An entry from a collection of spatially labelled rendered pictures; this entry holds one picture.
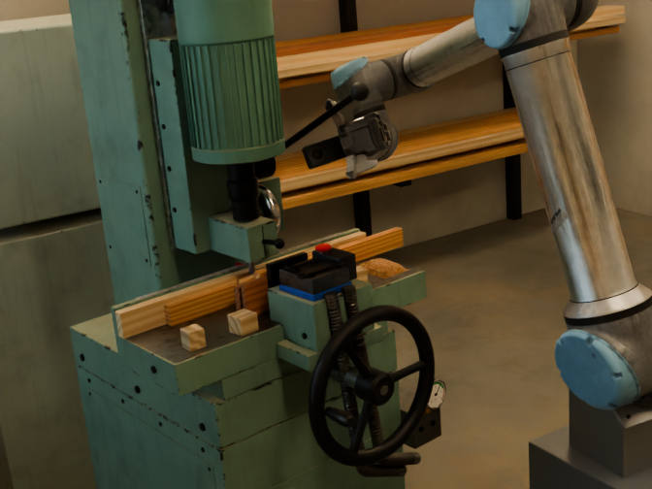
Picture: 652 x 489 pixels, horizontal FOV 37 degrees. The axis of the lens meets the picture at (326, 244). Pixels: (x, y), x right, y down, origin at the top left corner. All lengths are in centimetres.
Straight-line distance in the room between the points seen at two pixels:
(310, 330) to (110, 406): 59
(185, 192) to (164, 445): 50
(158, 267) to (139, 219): 10
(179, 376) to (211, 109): 48
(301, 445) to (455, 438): 139
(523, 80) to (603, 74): 401
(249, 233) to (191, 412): 35
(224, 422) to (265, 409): 9
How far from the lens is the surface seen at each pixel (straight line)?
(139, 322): 182
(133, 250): 208
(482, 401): 346
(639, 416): 195
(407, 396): 211
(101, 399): 217
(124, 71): 195
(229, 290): 189
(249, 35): 176
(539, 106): 163
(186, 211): 194
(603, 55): 562
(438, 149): 452
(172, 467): 198
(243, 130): 177
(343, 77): 210
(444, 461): 311
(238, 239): 187
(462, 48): 197
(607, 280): 166
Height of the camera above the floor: 156
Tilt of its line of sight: 17 degrees down
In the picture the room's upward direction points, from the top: 5 degrees counter-clockwise
